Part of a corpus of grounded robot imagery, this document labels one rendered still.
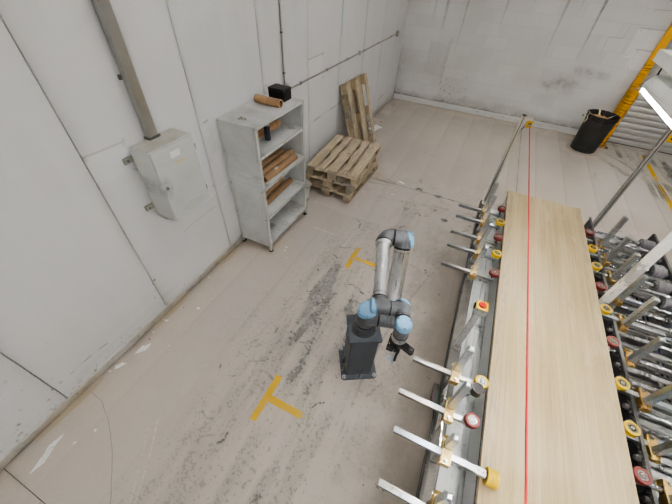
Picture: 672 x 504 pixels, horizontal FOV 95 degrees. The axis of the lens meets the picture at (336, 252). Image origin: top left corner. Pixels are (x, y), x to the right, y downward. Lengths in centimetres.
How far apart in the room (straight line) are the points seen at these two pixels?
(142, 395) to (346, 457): 175
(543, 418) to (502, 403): 22
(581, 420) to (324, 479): 170
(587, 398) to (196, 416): 274
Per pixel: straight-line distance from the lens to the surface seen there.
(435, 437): 221
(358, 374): 297
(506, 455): 211
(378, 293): 185
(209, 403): 303
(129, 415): 324
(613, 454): 244
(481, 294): 303
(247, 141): 317
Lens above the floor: 273
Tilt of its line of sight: 44 degrees down
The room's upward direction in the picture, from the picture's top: 4 degrees clockwise
